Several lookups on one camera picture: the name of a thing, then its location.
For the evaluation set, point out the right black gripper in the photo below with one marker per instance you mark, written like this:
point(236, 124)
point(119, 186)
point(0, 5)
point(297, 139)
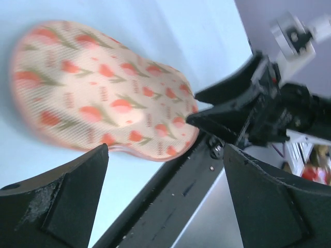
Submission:
point(287, 107)

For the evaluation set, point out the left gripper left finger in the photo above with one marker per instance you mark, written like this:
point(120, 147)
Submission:
point(56, 208)

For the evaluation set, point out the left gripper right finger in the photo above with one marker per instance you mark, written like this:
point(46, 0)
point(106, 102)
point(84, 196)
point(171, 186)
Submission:
point(274, 208)

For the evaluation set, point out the floral mesh laundry bag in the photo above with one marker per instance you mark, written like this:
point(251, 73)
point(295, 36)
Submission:
point(78, 88)

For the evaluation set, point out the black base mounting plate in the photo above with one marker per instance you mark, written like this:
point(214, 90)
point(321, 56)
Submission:
point(161, 210)

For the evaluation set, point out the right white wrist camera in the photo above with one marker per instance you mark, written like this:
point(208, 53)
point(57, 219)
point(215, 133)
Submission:
point(295, 41)

